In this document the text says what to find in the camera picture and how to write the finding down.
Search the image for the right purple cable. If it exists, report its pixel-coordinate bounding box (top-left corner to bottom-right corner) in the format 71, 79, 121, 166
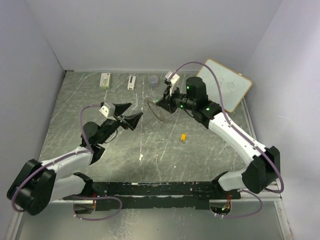
169, 60, 285, 219

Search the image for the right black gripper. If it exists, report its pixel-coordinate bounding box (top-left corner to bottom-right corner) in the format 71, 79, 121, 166
155, 84, 196, 114

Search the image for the green white staples box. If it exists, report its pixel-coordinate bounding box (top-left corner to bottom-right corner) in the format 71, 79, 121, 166
99, 73, 111, 90

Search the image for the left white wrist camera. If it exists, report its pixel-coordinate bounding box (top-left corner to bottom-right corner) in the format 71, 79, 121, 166
99, 102, 116, 119

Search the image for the clear cup of paperclips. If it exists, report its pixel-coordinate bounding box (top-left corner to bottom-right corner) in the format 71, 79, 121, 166
148, 75, 159, 89

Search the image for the white stapler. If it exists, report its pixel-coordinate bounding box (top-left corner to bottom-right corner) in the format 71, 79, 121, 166
127, 75, 136, 91

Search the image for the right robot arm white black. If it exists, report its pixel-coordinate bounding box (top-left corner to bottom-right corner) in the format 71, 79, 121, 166
156, 76, 280, 199

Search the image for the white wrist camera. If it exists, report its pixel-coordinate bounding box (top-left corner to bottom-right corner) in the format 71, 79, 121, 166
99, 102, 116, 119
165, 71, 180, 96

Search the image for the small whiteboard yellow frame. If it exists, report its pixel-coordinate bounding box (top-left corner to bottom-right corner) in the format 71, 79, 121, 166
196, 59, 252, 113

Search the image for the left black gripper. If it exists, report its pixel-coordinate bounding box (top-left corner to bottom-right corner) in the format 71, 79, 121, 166
97, 102, 143, 144

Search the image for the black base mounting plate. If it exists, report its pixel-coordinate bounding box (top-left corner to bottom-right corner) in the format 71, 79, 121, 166
62, 180, 242, 211

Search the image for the yellow tagged key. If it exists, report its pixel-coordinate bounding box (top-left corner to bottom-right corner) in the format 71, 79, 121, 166
180, 133, 187, 142

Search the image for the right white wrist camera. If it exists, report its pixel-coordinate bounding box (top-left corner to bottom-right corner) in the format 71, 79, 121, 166
165, 71, 180, 96

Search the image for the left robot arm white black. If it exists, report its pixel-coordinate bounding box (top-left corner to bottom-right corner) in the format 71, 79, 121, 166
7, 102, 143, 216

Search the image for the purple cable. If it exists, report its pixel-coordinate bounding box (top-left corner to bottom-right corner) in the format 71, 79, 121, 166
10, 103, 123, 221
169, 60, 285, 219

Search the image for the aluminium rail frame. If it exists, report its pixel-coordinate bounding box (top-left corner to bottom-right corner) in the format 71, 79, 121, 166
6, 100, 292, 240

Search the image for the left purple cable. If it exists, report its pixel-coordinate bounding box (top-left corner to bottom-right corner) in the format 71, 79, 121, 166
10, 103, 123, 221

